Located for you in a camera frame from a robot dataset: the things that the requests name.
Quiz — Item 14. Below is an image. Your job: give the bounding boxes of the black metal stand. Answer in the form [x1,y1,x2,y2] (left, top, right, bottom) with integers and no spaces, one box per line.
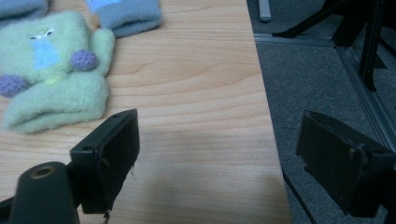
[272,0,396,93]

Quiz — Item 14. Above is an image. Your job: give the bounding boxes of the white tube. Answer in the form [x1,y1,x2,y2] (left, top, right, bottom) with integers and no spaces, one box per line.
[258,0,273,23]

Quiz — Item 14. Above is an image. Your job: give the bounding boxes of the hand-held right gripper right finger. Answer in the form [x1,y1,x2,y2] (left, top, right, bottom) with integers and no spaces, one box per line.
[295,109,396,218]

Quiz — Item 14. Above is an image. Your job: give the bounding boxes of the blue fuzzy glove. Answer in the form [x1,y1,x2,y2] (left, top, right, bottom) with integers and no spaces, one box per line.
[84,0,163,39]
[0,0,50,21]

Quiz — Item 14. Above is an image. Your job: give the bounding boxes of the black cable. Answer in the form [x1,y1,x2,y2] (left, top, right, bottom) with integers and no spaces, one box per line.
[281,169,319,224]

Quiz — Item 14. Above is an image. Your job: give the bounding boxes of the aluminium floor rail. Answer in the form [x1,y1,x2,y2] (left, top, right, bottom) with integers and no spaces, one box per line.
[253,33,336,48]
[335,46,396,154]

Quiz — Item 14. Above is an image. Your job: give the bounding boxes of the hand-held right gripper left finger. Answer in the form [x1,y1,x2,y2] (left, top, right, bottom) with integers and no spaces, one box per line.
[69,108,141,216]

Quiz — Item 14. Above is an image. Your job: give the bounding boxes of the green fuzzy glove purple pompoms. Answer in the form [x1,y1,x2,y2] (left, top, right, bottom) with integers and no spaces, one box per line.
[0,10,117,135]

